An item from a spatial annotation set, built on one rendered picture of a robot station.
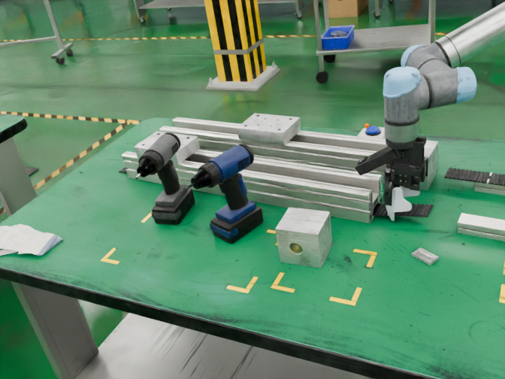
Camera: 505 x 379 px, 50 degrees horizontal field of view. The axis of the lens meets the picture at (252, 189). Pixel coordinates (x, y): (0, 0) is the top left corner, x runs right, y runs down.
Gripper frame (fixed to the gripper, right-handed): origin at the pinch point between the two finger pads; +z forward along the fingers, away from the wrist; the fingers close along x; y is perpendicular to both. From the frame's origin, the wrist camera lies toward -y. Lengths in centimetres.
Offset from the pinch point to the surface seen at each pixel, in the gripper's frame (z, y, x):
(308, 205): 0.0, -20.8, -4.9
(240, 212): -4.4, -32.3, -18.7
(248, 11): 21, -204, 268
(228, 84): 76, -222, 247
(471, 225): -0.7, 18.5, -2.0
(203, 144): -3, -67, 14
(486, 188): 1.2, 18.3, 17.7
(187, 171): -4, -60, -4
